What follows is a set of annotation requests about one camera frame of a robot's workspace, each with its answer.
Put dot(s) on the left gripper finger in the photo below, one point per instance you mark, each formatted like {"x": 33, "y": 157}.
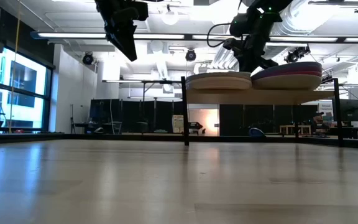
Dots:
{"x": 126, "y": 40}

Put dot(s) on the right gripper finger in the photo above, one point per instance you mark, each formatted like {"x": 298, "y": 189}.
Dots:
{"x": 267, "y": 64}
{"x": 247, "y": 66}

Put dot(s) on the cream plate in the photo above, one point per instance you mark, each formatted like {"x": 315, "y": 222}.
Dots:
{"x": 286, "y": 83}

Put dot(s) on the pale pink plate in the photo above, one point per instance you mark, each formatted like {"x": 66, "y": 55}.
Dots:
{"x": 219, "y": 84}

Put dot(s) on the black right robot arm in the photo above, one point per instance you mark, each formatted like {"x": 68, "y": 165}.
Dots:
{"x": 272, "y": 6}

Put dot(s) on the black round spot lamp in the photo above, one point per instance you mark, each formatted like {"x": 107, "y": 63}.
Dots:
{"x": 292, "y": 57}
{"x": 88, "y": 59}
{"x": 190, "y": 56}

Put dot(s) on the round white ceiling lamp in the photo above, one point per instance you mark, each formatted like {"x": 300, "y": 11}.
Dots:
{"x": 170, "y": 18}

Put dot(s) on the long ceiling light bar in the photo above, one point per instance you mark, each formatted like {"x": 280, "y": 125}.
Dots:
{"x": 73, "y": 35}

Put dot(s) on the blue round object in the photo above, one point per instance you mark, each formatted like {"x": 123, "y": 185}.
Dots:
{"x": 256, "y": 132}

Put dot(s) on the light wooden bench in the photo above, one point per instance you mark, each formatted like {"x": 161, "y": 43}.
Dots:
{"x": 295, "y": 127}

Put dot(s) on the white poster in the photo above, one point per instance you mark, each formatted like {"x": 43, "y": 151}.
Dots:
{"x": 325, "y": 109}

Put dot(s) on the person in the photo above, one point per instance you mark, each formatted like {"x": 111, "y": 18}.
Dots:
{"x": 319, "y": 121}

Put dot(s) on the small black machine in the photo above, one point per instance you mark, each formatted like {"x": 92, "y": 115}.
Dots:
{"x": 196, "y": 126}

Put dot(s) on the short ceiling light bar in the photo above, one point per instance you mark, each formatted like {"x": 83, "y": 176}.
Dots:
{"x": 334, "y": 2}

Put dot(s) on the yellowish sign stand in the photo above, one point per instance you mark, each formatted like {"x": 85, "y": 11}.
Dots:
{"x": 177, "y": 123}

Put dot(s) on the dark computer monitor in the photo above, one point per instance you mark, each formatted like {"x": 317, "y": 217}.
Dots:
{"x": 353, "y": 110}

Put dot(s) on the large window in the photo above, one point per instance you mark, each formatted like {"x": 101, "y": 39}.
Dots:
{"x": 23, "y": 77}

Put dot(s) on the silver ventilation duct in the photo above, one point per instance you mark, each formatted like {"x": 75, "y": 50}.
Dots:
{"x": 306, "y": 15}

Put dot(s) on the black shelf side frame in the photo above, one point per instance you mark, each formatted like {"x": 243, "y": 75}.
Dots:
{"x": 185, "y": 124}
{"x": 338, "y": 124}

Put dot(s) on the black aluminium table frame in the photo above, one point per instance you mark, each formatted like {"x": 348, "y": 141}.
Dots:
{"x": 104, "y": 137}

